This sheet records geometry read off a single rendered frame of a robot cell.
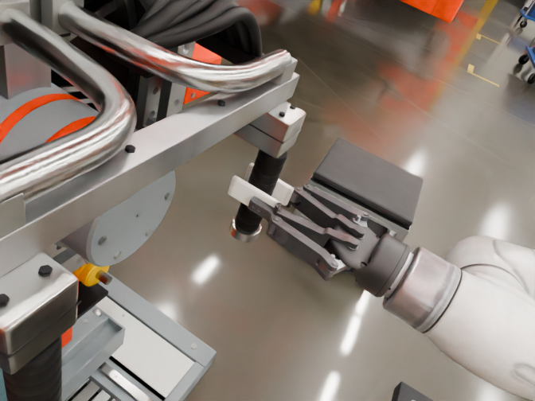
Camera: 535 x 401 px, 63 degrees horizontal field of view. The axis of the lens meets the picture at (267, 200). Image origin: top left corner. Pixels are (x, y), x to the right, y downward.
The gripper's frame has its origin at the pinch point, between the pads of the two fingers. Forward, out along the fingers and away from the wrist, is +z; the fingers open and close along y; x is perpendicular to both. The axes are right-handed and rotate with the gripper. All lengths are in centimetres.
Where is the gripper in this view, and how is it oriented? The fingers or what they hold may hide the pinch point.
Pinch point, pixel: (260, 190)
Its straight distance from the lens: 57.8
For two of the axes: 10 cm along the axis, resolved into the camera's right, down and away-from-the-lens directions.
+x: 2.9, -7.3, -6.2
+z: -8.3, -5.1, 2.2
